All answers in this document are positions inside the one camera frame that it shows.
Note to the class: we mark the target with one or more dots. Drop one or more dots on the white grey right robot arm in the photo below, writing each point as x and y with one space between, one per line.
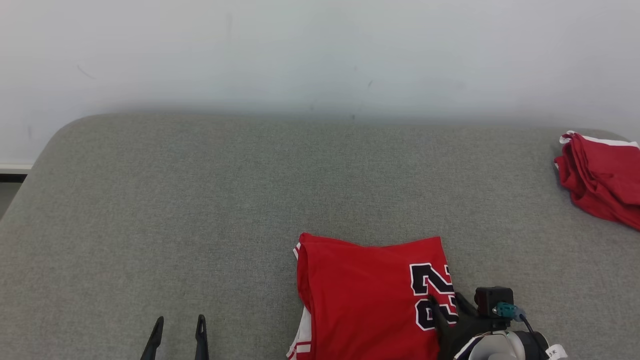
505 347

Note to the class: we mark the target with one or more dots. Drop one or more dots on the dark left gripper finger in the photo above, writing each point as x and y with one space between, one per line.
152 345
202 342

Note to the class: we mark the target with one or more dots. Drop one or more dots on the dark wall baseboard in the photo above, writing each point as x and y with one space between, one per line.
14 172

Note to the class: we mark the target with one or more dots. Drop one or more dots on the red basketball jersey white trim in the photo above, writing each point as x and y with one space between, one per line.
360 300

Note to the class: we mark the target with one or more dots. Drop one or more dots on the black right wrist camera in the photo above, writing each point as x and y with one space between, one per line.
492 300

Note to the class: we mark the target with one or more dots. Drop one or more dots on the red shorts white stripe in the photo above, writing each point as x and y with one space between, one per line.
605 180

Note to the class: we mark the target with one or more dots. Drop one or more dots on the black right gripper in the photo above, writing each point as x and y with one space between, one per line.
467 332

